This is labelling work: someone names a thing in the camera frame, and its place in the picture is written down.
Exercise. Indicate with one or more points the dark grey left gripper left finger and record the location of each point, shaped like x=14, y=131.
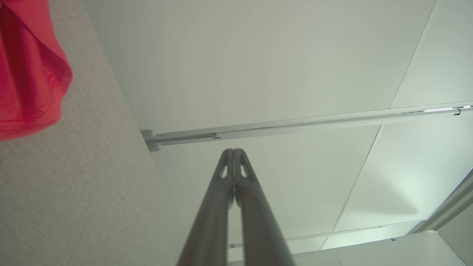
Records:
x=207, y=236

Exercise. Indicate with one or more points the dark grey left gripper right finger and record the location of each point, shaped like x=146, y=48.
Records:
x=262, y=236

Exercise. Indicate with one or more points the red Bulls 23 jersey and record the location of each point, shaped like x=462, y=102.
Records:
x=26, y=74

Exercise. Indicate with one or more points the grey partition side frame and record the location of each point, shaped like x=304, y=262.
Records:
x=451, y=201

